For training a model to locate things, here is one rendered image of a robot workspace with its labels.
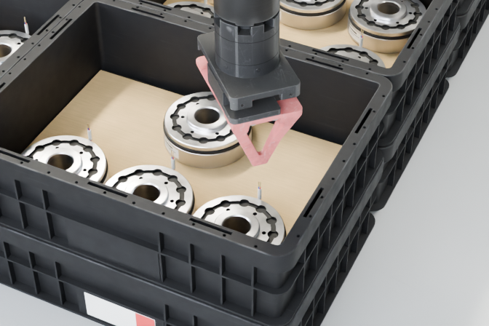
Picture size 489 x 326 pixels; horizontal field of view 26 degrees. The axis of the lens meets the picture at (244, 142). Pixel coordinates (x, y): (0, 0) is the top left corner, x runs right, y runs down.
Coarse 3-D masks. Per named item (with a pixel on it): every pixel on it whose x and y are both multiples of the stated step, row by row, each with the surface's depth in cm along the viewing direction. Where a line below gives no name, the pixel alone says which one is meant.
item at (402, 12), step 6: (378, 0) 141; (384, 0) 141; (390, 0) 141; (396, 0) 141; (372, 6) 140; (378, 6) 140; (396, 6) 140; (402, 6) 140; (372, 12) 139; (378, 12) 139; (402, 12) 139; (378, 18) 138; (384, 18) 138; (390, 18) 138; (396, 18) 138
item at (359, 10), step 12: (360, 0) 142; (372, 0) 142; (408, 0) 142; (360, 12) 140; (408, 12) 139; (420, 12) 140; (360, 24) 138; (372, 24) 138; (384, 24) 137; (396, 24) 137; (408, 24) 138
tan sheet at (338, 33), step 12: (168, 0) 147; (180, 0) 147; (192, 0) 147; (348, 0) 147; (348, 12) 145; (336, 24) 143; (288, 36) 141; (300, 36) 141; (312, 36) 141; (324, 36) 141; (336, 36) 141; (348, 36) 141; (384, 60) 137
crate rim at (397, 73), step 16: (128, 0) 130; (144, 0) 130; (432, 0) 130; (448, 0) 131; (176, 16) 127; (192, 16) 127; (432, 16) 127; (416, 32) 125; (432, 32) 128; (288, 48) 122; (304, 48) 122; (416, 48) 122; (352, 64) 120; (368, 64) 120; (400, 64) 120; (400, 80) 120
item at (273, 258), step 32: (96, 0) 130; (64, 32) 125; (192, 32) 125; (32, 64) 121; (320, 64) 120; (0, 96) 116; (384, 96) 116; (0, 160) 109; (32, 160) 108; (352, 160) 110; (64, 192) 107; (96, 192) 105; (160, 224) 103; (192, 224) 102; (256, 256) 99; (288, 256) 99
